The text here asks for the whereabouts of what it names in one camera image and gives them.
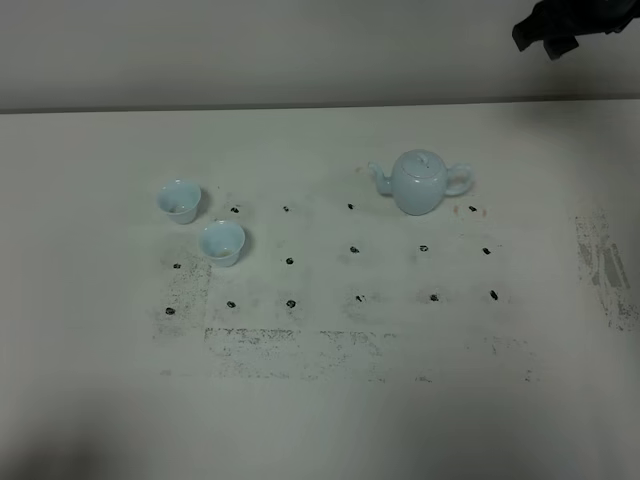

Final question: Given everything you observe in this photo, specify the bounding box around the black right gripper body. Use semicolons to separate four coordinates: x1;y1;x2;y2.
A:
533;0;636;39

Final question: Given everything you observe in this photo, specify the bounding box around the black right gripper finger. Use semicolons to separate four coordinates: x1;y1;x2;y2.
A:
543;36;579;61
512;9;553;52

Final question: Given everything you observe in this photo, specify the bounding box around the light blue porcelain teapot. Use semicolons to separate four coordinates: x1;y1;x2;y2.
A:
368;149;475;216

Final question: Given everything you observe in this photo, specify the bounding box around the near blue porcelain teacup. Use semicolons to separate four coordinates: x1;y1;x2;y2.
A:
198;220;246;267

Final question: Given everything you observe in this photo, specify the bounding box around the blue porcelain teacup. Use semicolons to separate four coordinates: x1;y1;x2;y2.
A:
198;220;246;267
156;179;202;225

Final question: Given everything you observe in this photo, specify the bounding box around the far blue porcelain teacup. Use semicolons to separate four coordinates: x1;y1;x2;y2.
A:
156;179;202;225

